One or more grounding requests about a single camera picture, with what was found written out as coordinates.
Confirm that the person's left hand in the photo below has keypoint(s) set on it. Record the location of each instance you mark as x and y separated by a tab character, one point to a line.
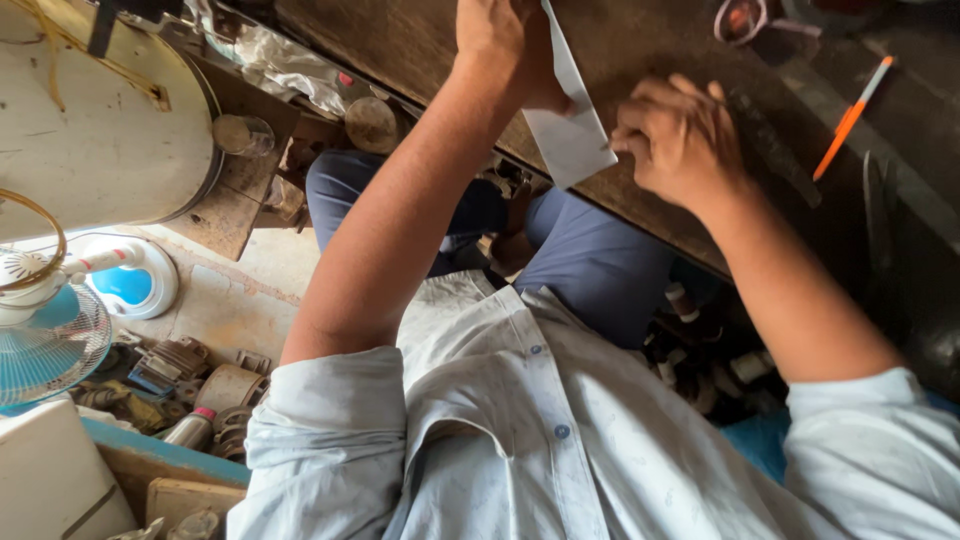
491	37

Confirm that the person's right hand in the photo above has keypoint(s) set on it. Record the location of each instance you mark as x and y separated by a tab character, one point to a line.
679	150

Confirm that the person's right fingers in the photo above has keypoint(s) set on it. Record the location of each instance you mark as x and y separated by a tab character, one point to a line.
660	101

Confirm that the white paper sheet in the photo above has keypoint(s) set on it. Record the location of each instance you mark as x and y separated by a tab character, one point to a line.
570	139

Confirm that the pink-rimmed round container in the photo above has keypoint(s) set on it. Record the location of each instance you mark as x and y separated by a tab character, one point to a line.
741	19

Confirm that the dark flat metal file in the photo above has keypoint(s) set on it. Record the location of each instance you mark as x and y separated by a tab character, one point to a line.
776	150

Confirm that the person's blue trousers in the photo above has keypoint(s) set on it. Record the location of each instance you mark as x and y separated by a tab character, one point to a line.
592	255

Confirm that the orange and white pen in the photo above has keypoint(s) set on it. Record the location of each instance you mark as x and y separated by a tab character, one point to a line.
851	120

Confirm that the dark metal scissors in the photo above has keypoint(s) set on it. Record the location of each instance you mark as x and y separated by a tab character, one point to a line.
876	210

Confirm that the heap of parts under table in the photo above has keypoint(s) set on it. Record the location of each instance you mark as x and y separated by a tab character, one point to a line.
705	360

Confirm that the round rusty metal lid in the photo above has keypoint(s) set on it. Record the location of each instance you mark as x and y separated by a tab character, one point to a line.
370	125

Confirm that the person's pale blue shirt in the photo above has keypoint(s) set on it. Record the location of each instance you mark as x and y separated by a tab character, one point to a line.
562	435

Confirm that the blue cloth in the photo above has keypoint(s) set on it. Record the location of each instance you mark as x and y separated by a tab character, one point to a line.
757	446

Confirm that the crumpled white plastic bag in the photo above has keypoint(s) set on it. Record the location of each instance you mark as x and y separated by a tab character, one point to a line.
289	64

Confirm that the clear glass jar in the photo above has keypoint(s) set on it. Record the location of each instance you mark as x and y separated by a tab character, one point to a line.
244	135

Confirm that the worn wooden stool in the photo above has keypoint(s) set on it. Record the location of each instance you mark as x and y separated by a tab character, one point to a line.
240	187

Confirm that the heap of rusty metal parts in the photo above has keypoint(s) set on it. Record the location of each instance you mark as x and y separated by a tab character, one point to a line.
172	375

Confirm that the large cream metal drum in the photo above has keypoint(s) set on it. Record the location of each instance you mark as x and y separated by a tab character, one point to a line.
97	112

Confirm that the metal canister with red band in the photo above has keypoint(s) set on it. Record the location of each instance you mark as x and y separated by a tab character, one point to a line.
189	429

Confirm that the blue-edged wooden crate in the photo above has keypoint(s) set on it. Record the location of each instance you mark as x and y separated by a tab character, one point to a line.
161	469

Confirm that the blue and white table fan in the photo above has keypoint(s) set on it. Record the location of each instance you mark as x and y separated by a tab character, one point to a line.
67	300

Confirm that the white plastic box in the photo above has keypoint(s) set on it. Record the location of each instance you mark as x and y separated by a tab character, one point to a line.
52	480

